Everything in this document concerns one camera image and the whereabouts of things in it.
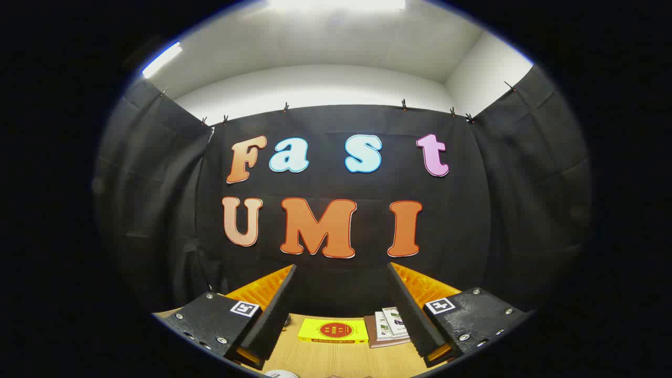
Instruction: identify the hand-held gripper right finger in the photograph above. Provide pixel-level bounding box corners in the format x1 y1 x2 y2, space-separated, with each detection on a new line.
387 262 530 368

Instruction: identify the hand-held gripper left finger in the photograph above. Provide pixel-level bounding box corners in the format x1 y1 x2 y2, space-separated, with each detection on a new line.
160 264 298 371

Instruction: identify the white illustrated book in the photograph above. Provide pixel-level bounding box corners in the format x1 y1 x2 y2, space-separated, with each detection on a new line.
382 307 410 337
374 311 400 339

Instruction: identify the yellow book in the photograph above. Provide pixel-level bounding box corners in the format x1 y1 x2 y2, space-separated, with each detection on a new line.
298 318 370 344

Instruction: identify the row of small cloth clips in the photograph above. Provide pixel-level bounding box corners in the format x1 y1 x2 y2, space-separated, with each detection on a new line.
159 80 518 127

